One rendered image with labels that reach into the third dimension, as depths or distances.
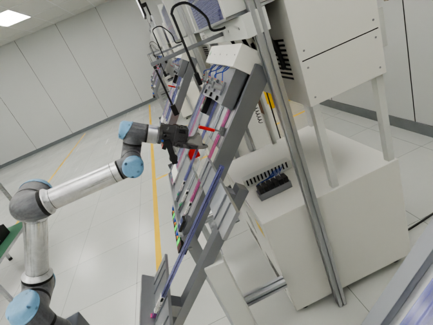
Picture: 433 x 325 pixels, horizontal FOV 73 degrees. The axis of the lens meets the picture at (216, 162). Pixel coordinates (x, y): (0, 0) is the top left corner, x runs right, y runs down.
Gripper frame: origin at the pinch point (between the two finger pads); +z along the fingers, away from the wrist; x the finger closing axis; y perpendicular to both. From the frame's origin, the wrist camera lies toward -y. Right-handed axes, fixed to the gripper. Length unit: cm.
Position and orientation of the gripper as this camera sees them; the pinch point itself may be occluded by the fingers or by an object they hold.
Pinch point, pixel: (204, 147)
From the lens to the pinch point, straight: 127.0
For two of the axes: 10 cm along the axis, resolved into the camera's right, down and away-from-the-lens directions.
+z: 9.5, 1.3, 2.7
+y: 2.1, -9.3, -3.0
